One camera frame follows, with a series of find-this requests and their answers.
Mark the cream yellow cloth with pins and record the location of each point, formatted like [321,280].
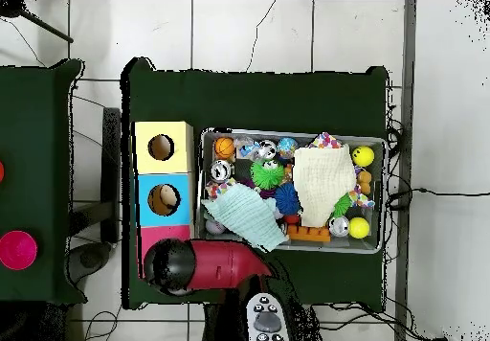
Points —
[321,180]

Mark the yellow smiley ball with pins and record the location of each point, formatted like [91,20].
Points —
[363,156]

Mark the red disc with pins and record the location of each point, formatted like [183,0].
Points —
[1,172]

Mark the blue spiky ball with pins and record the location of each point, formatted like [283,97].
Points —
[287,198]

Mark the green fuzzy toy with eyes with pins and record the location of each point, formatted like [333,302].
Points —
[266,175]

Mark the clear mesh bin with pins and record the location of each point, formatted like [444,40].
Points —
[374,243]

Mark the mint green cloth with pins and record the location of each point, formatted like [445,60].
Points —
[245,214]

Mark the wooden box with three holes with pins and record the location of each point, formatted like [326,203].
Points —
[149,203]

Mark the side table with green cloth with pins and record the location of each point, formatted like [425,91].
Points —
[38,165]

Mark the black tripod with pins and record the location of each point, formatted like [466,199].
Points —
[11,8]

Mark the plain yellow ball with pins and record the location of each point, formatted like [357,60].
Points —
[359,227]

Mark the pink disc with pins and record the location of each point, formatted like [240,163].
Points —
[17,250]

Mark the orange toy brick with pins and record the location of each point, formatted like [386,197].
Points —
[308,234]

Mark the small orange basketball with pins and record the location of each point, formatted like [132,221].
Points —
[224,148]

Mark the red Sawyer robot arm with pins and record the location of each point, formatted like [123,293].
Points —
[222,264]

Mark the silver can with closed top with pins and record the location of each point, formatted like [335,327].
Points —
[220,170]

